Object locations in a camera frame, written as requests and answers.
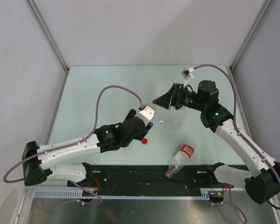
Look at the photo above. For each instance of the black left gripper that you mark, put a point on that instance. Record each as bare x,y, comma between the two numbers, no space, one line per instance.
143,133

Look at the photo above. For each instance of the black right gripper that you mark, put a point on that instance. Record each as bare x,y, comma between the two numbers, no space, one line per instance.
177,91

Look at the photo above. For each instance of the red bottle cap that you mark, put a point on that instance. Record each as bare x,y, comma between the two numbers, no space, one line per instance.
144,141

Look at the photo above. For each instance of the clear unlabelled plastic bottle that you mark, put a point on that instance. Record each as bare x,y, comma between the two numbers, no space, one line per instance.
178,118

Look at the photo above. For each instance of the red-labelled clear water bottle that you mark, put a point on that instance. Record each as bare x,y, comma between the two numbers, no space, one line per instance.
181,157

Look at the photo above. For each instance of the yellow tea bottle red label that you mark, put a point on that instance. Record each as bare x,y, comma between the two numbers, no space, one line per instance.
152,105

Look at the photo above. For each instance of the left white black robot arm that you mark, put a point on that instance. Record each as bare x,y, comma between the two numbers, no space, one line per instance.
46,162

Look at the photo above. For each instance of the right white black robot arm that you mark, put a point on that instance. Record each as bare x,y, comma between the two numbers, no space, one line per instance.
262,179

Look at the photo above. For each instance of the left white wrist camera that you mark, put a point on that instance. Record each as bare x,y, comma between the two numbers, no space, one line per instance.
146,115

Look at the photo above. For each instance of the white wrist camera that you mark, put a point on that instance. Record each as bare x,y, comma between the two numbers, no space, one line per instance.
188,76
146,115

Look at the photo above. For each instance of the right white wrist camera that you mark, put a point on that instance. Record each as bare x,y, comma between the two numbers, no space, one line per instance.
188,76

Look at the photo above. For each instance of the black mounting base rail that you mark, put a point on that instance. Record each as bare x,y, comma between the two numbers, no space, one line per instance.
109,176

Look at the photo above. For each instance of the grey slotted cable duct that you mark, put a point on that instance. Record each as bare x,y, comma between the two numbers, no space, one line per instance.
147,192

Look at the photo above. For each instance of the right aluminium frame post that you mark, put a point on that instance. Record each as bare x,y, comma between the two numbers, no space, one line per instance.
261,15

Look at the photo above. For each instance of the aluminium frame post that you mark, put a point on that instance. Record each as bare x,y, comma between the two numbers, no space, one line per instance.
46,32
261,15

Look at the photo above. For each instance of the left aluminium frame post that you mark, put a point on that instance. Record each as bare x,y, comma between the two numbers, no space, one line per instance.
46,32

